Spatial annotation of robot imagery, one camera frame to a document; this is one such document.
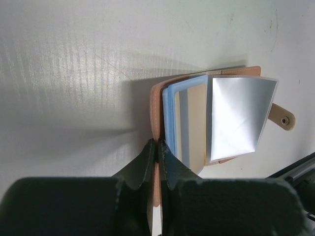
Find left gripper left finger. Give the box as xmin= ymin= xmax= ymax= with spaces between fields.
xmin=0 ymin=139 xmax=155 ymax=236

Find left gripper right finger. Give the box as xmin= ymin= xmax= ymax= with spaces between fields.
xmin=157 ymin=140 xmax=313 ymax=236

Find tan leather card holder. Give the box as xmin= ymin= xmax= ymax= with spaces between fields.
xmin=149 ymin=65 xmax=296 ymax=208

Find aluminium front rail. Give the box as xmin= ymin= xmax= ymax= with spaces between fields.
xmin=268 ymin=153 xmax=315 ymax=187

